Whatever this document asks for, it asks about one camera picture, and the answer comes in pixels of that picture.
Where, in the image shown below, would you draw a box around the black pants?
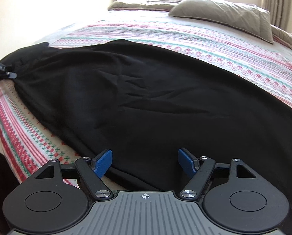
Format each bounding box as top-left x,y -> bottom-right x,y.
0,39 -> 292,235

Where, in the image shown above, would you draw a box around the patterned red green bedsheet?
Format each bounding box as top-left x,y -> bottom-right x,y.
0,9 -> 292,184

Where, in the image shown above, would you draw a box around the grey quilted comforter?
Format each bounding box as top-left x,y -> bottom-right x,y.
271,25 -> 292,50

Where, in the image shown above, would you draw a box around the beige folded blanket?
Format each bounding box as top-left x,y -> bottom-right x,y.
108,0 -> 181,12

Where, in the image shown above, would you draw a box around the beige pillow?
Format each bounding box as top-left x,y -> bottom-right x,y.
169,0 -> 274,43

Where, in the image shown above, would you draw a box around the grey curtain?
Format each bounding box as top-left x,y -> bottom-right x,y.
261,0 -> 292,30

